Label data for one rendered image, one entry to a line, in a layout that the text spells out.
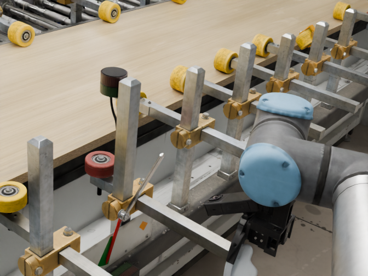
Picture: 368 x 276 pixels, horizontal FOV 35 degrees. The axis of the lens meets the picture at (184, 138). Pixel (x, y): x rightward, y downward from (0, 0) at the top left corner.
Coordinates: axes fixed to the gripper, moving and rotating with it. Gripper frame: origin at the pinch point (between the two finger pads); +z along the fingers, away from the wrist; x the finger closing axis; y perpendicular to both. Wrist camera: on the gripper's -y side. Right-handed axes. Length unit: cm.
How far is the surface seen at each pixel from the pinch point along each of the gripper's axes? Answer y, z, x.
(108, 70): -43, -24, 11
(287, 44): -29, -16, 85
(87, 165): -49, 4, 13
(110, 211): -37.2, 8.8, 7.2
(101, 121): -61, 4, 33
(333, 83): -25, 12, 134
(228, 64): -51, -1, 89
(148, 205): -30.8, 7.7, 13.9
